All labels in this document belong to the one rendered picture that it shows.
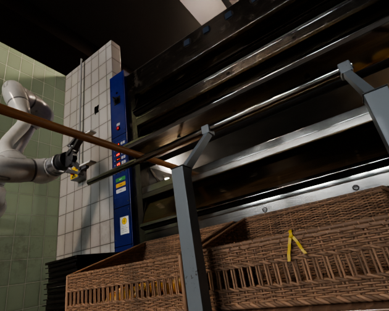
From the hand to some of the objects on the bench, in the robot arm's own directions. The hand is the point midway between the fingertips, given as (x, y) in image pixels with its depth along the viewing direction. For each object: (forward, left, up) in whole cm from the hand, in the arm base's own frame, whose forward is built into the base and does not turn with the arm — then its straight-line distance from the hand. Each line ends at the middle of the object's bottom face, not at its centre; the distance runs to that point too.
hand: (91, 147), depth 105 cm
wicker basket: (+4, +29, -62) cm, 68 cm away
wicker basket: (+64, +31, -62) cm, 94 cm away
